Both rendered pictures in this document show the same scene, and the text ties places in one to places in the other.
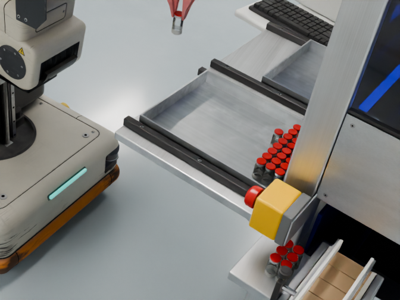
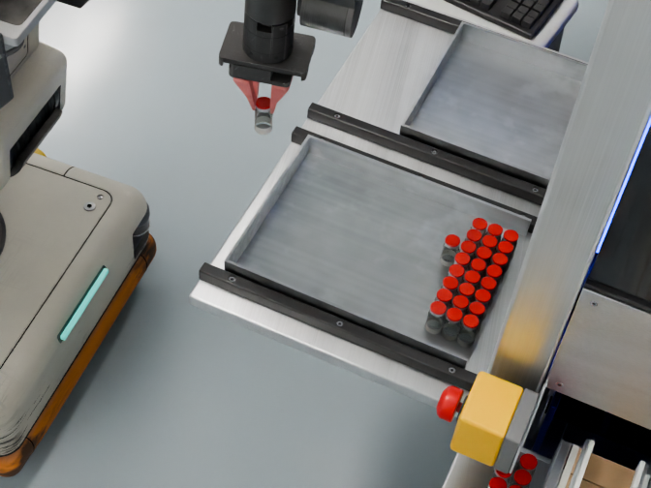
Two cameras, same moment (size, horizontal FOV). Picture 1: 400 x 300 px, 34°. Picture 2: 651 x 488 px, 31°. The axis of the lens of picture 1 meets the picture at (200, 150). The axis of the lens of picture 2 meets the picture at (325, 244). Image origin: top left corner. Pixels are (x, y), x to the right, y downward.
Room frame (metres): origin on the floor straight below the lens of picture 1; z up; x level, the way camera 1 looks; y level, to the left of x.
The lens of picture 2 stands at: (0.15, 0.16, 2.15)
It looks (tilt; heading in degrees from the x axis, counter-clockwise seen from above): 51 degrees down; 351
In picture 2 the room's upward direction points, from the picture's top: 6 degrees clockwise
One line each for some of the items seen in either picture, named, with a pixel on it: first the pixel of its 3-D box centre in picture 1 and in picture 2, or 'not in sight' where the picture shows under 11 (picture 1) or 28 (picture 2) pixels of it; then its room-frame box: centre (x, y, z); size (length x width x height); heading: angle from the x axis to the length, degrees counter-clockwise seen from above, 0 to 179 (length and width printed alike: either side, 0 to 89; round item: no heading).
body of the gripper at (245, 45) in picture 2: not in sight; (268, 34); (1.17, 0.09, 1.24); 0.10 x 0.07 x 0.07; 76
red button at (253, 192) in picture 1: (256, 198); (454, 405); (0.83, -0.12, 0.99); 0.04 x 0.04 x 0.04; 62
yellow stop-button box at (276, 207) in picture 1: (278, 211); (492, 421); (0.81, -0.16, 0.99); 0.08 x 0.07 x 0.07; 62
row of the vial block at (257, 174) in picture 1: (277, 151); (456, 274); (1.08, -0.17, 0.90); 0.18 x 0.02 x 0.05; 152
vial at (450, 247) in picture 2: (276, 138); (449, 250); (1.12, -0.16, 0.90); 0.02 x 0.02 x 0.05
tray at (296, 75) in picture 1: (343, 90); (536, 116); (1.39, -0.33, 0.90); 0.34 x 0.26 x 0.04; 62
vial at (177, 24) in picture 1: (177, 23); (263, 116); (1.17, 0.10, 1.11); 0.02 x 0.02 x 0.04
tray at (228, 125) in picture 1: (235, 130); (380, 247); (1.14, -0.07, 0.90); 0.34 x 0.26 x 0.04; 62
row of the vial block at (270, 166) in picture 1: (286, 156); (473, 280); (1.07, -0.19, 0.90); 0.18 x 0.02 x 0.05; 152
